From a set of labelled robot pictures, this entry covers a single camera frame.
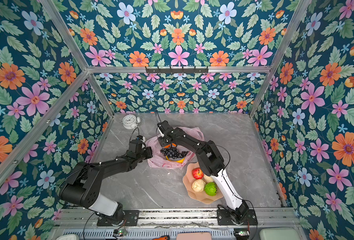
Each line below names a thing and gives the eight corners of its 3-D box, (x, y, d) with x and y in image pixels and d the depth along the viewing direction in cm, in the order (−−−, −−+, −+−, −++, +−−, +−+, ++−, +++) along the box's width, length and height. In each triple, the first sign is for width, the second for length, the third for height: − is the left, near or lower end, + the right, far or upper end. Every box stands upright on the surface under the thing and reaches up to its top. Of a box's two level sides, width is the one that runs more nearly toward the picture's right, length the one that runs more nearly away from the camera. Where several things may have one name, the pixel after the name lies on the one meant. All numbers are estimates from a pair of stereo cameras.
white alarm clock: (121, 129, 112) (119, 125, 108) (126, 118, 120) (124, 114, 116) (138, 129, 112) (136, 125, 108) (141, 118, 120) (139, 114, 116)
